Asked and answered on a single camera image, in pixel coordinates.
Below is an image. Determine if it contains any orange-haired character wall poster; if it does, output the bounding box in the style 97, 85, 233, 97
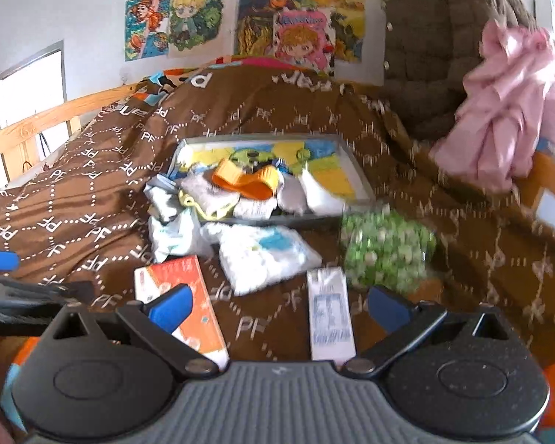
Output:
124, 0, 171, 62

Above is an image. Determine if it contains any light blue and white cloth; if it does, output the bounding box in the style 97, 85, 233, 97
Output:
144, 175, 179, 223

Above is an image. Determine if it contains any grey sock with yellow trim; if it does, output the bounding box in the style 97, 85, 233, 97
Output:
178, 175, 241, 219

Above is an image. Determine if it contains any brown printed blanket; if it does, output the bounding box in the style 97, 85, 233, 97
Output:
0, 62, 555, 367

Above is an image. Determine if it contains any white printed box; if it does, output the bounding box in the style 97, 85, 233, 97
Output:
306, 267, 357, 364

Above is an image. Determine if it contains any dark quilted jacket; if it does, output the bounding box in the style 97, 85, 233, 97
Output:
383, 0, 537, 142

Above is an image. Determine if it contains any large yellow orange wall poster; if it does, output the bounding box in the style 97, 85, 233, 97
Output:
235, 0, 367, 64

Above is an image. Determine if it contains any orange cloth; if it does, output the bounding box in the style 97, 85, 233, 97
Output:
212, 158, 279, 201

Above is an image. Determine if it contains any pink cloth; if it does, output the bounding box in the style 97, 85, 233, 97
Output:
430, 18, 555, 194

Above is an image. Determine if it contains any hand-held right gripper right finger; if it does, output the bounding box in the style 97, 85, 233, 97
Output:
341, 286, 508, 379

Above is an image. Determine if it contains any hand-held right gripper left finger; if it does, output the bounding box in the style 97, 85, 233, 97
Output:
51, 283, 219, 379

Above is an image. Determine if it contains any white folded cloth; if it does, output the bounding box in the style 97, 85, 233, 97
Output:
303, 169, 349, 216

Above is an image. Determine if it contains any green blond character wall poster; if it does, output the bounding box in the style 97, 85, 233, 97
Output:
167, 0, 228, 57

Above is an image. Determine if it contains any green and white patterned bag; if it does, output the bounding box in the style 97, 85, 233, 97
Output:
340, 210, 438, 293

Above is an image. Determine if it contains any small white sock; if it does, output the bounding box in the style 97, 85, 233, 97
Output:
235, 194, 278, 219

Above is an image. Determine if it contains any white window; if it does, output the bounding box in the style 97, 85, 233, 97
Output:
0, 41, 66, 182

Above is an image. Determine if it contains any grey tray with printed base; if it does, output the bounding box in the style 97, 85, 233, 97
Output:
168, 132, 376, 229

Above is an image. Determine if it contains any white crumpled cloth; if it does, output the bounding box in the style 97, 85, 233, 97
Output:
147, 212, 205, 262

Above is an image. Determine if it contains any white cloth with blue print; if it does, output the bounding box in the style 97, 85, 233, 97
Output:
203, 223, 323, 296

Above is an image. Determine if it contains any pink character wall poster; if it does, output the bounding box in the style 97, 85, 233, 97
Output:
274, 8, 337, 76

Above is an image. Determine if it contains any orange and white box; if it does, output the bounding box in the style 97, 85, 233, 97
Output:
134, 255, 231, 371

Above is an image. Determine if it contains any wooden bed rail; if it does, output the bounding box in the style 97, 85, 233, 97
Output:
0, 81, 149, 182

